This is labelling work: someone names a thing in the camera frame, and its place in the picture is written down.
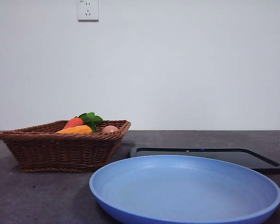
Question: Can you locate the yellow corn cob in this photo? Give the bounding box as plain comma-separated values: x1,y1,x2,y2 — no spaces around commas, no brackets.
56,125,93,134

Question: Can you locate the orange toy carrot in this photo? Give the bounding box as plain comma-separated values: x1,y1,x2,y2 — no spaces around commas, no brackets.
63,117,84,130

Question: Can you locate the white wall socket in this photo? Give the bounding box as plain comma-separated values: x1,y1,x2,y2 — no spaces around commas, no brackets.
77,0,99,22

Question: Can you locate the brown egg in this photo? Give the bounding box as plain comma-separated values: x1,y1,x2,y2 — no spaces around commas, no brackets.
101,125,119,134

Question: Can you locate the green leafy sprig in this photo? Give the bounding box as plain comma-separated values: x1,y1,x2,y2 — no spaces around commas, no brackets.
75,112,104,133

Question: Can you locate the black flat tray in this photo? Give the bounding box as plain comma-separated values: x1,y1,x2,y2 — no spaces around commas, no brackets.
130,147,280,175

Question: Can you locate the brown wicker basket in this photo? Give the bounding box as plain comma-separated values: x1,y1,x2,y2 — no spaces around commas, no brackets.
0,119,132,173

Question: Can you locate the blue round plate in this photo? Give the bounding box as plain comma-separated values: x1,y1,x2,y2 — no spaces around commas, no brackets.
89,155,280,224

